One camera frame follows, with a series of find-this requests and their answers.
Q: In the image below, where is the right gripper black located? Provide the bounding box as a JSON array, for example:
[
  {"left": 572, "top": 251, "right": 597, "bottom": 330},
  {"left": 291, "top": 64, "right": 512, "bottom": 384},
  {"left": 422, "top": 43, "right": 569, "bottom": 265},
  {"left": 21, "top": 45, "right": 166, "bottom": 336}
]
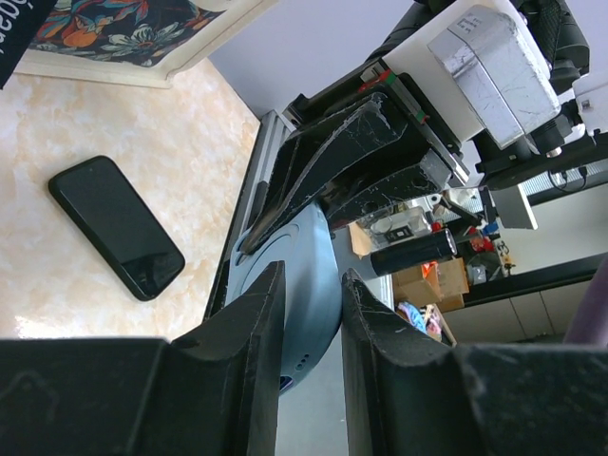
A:
[{"left": 241, "top": 57, "right": 462, "bottom": 252}]

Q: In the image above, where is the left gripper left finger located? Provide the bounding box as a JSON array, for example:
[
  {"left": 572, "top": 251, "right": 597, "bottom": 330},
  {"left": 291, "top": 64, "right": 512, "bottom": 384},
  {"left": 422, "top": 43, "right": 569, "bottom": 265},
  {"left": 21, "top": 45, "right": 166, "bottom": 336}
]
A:
[{"left": 1, "top": 262, "right": 286, "bottom": 455}]

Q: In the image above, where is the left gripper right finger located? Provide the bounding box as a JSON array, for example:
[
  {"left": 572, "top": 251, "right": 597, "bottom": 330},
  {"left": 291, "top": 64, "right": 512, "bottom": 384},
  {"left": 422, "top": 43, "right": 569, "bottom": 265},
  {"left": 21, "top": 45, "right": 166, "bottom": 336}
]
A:
[{"left": 341, "top": 271, "right": 607, "bottom": 455}]

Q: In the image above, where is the phone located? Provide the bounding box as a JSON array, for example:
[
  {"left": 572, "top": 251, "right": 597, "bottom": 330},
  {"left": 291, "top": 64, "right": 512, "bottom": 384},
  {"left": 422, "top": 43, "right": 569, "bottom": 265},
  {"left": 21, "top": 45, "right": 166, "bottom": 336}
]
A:
[
  {"left": 47, "top": 156, "right": 185, "bottom": 302},
  {"left": 226, "top": 203, "right": 342, "bottom": 394}
]

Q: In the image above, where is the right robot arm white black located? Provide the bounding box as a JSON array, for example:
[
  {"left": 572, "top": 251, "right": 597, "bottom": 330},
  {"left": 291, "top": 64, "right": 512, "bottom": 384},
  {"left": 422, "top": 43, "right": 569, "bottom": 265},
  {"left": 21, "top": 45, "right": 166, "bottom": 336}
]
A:
[{"left": 237, "top": 1, "right": 590, "bottom": 255}]

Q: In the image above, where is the phone in black case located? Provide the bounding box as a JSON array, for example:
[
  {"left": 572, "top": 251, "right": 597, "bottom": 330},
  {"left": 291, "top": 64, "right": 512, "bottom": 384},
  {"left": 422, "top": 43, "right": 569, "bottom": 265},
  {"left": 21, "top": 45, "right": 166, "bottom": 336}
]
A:
[{"left": 47, "top": 156, "right": 185, "bottom": 302}]

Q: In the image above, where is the cardboard box in background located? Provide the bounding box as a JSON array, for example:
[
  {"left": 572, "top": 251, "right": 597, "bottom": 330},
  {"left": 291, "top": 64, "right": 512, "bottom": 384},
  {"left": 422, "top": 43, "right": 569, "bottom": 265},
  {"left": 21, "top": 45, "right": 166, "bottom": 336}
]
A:
[{"left": 391, "top": 258, "right": 469, "bottom": 313}]

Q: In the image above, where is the black cylinder in background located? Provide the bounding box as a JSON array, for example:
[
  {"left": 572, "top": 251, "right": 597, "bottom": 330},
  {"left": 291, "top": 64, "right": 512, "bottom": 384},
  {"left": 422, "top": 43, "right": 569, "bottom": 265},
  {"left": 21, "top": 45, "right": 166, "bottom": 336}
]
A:
[{"left": 370, "top": 229, "right": 457, "bottom": 276}]

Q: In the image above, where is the beige canvas tote bag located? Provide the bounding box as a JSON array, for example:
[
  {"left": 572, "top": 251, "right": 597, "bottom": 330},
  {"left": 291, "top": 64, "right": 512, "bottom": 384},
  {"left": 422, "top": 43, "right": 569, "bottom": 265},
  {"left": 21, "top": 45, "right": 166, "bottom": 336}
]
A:
[{"left": 1, "top": 0, "right": 273, "bottom": 88}]

